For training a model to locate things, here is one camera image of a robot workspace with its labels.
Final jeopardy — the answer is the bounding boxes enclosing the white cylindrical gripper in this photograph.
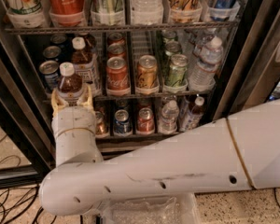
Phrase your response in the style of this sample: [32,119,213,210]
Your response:
[50,84,96,138]

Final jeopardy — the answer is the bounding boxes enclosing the tea bottle white cap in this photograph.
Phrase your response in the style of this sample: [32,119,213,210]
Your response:
[55,62,85,106]

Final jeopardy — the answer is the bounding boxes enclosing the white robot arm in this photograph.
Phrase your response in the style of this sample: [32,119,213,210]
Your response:
[39,88,280,216]

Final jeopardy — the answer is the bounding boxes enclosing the bottom shelf gold can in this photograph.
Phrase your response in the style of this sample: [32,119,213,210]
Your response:
[95,111,108,135]

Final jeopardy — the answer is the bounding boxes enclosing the bottom shelf blue pepsi can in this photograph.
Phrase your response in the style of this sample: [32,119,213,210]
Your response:
[114,109,132,134]

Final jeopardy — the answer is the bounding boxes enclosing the left fridge glass door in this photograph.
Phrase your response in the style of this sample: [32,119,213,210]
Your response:
[0,29,55,189]

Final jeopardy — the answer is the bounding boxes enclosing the fridge glass door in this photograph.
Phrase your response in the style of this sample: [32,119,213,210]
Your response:
[203,0,280,122]
[0,29,55,189]

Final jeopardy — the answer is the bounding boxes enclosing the bottom shelf red coke can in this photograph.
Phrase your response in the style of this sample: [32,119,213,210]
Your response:
[137,107,155,133]

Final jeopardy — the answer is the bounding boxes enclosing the bottom shelf small water bottle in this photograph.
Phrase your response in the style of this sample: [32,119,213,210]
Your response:
[160,100,179,133]

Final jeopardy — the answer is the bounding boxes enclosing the bottom shelf white label bottle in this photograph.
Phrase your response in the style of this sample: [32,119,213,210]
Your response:
[179,96,204,132]

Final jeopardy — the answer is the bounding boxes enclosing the front clear water bottle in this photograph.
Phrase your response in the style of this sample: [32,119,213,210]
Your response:
[189,36,223,91]

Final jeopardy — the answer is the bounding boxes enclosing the rear clear water bottle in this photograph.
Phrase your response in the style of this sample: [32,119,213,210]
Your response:
[192,28,216,58]

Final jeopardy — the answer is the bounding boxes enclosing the right fridge glass door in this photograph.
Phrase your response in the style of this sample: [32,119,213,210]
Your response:
[203,0,280,122]

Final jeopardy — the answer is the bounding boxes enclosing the front blue pepsi can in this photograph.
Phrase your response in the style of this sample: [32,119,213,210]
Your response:
[39,60,60,91]

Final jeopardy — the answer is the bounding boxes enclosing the front red coca-cola can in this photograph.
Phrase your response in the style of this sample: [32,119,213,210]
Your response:
[106,57,129,91]

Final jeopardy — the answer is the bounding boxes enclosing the red coca-cola can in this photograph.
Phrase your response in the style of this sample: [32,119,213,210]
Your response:
[106,57,129,91]
[107,44,126,59]
[107,32,125,45]

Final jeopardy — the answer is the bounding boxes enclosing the middle dark can left column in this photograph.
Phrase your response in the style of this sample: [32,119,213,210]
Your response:
[43,46,64,63]

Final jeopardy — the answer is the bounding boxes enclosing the dark can column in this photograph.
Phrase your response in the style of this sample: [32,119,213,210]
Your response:
[43,46,64,63]
[50,34,70,47]

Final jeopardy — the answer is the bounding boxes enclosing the rear dark can left column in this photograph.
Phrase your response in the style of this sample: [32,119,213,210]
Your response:
[50,34,70,47]

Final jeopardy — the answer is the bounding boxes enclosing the rear red coca-cola can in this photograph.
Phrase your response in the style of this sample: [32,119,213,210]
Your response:
[107,32,125,45]

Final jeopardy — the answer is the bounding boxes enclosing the gold caffeine-free coke can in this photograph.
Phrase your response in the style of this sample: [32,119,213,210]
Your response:
[137,55,157,89]

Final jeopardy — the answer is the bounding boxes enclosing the front green soda can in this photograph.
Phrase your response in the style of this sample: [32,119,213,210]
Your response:
[165,54,188,87]

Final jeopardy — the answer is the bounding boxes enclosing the green soda can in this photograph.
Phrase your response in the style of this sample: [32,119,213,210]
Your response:
[163,41,182,61]
[165,54,188,87]
[161,30,177,43]

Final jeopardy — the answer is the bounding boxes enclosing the rear green soda can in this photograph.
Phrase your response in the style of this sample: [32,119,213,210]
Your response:
[161,30,177,43]

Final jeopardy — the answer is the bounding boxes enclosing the clear plastic bin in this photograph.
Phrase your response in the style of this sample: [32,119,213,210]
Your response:
[100,193,202,224]

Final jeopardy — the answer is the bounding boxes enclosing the middle wire fridge shelf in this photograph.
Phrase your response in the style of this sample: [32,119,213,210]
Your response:
[42,89,214,105]

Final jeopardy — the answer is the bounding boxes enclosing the wire fridge shelf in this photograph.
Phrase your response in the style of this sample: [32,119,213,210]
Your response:
[42,89,214,105]
[5,20,239,35]

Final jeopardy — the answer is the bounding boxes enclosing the black cables on floor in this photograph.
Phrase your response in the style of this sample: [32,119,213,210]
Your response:
[0,133,59,224]

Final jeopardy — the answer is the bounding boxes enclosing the upper wire fridge shelf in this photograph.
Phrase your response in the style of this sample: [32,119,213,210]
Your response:
[5,20,239,35]

